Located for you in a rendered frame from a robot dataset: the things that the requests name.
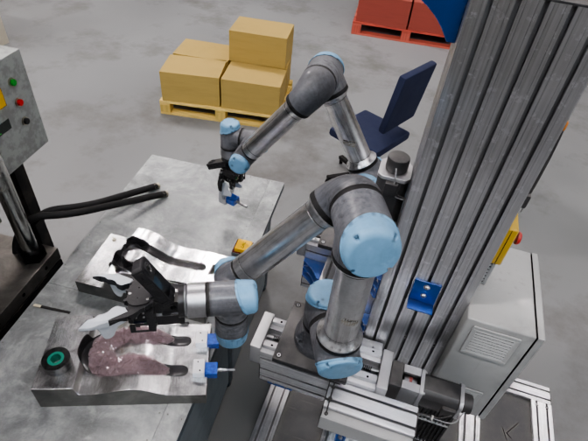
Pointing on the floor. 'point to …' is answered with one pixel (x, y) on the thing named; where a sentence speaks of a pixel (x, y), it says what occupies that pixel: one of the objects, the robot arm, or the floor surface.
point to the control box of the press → (20, 131)
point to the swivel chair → (384, 140)
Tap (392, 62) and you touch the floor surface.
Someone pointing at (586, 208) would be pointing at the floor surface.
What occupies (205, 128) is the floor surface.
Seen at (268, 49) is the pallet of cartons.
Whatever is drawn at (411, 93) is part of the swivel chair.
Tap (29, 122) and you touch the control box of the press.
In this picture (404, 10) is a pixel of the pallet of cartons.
